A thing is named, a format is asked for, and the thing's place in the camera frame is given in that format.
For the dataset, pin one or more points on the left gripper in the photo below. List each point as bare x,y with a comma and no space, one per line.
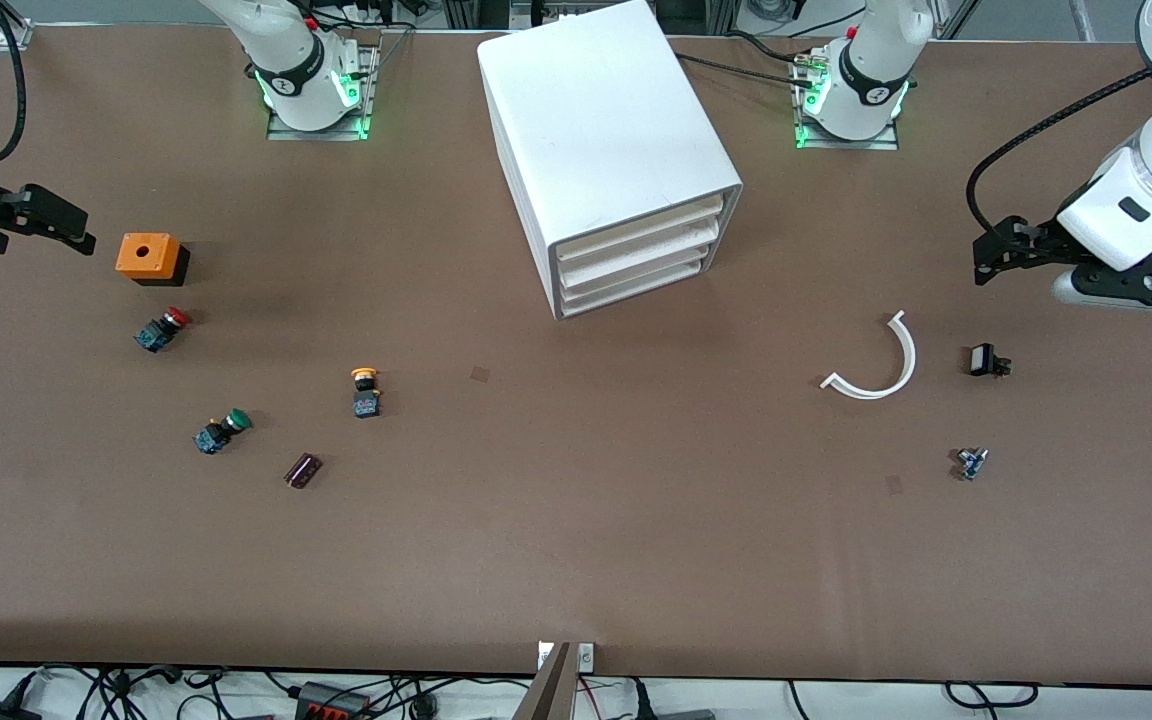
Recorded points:
1044,243

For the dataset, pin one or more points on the yellow push button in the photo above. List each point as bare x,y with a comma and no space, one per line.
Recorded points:
366,392

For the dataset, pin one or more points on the white plastic drawer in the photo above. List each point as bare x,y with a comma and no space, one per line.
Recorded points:
636,283
636,258
636,232

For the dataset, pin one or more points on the white Franka right arm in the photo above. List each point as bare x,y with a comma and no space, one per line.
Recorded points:
286,50

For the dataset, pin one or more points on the white Franka left arm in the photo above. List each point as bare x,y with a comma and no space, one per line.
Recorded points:
876,60

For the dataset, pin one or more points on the red push button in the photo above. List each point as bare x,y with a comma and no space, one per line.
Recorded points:
161,330

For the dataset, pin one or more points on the green push button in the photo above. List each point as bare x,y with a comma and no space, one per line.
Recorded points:
223,430

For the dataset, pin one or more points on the white curved plastic piece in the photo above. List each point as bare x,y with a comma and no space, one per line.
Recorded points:
904,365

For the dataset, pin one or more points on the small blue electronic component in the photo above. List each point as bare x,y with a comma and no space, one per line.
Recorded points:
971,463

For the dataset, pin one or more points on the dark brown capacitor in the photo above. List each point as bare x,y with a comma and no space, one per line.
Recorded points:
303,470

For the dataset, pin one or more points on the black power strip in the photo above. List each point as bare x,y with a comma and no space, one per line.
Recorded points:
331,702

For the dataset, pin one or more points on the orange button enclosure box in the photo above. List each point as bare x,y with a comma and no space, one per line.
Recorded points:
144,255

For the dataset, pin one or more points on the small black switch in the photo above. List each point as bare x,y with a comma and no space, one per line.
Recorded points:
984,360

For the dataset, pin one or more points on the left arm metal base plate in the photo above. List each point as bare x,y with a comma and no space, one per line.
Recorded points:
886,140

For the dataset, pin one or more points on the metal table corner bracket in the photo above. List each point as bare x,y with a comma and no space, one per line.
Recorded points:
16,35

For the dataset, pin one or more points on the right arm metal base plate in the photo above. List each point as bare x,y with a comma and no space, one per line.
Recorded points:
361,100

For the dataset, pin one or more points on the small white bracket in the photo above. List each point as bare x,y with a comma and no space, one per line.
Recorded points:
586,655
545,655

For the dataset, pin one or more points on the brown post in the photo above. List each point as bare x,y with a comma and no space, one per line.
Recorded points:
548,690

